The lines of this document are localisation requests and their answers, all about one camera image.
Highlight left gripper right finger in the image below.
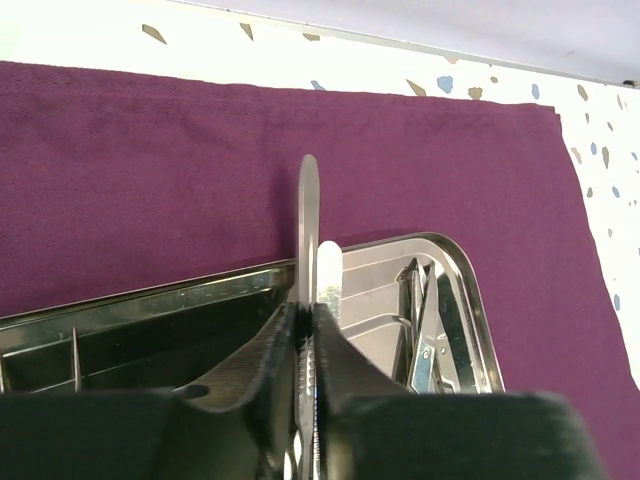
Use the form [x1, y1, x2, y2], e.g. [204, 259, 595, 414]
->
[312, 304, 607, 479]

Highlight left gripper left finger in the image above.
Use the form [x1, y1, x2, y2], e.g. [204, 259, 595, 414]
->
[1, 303, 297, 479]

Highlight steel surgical scissors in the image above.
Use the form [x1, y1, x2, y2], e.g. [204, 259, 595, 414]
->
[398, 257, 461, 394]

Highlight stainless steel instrument tray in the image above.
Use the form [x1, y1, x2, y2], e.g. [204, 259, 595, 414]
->
[1, 233, 504, 393]

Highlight thin steel probe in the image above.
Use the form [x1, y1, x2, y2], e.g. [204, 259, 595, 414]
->
[71, 327, 82, 392]

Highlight steel tweezers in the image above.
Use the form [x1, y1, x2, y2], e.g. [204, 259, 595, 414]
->
[292, 154, 320, 479]

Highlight purple surgical kit cloth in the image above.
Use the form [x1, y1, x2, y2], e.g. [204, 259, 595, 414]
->
[1, 62, 639, 479]

